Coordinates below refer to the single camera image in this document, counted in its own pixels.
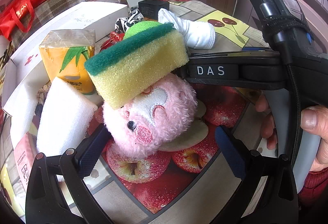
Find black power adapter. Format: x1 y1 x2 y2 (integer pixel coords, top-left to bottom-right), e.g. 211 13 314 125
138 0 170 20

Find red tote bag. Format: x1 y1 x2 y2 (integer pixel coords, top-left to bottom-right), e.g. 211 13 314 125
1 0 46 41

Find white glove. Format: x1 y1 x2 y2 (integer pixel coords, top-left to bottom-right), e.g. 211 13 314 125
157 9 216 50

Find white foam block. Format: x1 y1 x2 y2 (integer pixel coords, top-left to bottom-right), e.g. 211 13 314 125
36 77 98 156

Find pink plush toy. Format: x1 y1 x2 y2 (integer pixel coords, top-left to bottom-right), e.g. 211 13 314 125
103 74 208 158

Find yellow green scrub sponge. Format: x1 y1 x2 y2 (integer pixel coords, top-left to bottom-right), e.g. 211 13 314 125
84 23 188 110

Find red plush apple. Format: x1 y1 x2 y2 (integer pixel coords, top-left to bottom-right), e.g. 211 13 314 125
99 20 165 51

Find white cardboard box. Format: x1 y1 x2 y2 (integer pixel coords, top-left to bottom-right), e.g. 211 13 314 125
2 1 128 146

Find pink packet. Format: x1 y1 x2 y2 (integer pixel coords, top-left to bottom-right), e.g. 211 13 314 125
14 132 37 191

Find zebra print scrunchie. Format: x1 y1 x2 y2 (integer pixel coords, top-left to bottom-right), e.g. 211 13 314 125
114 8 144 34

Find person's right hand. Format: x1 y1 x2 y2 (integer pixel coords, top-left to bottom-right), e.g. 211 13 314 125
255 94 328 173

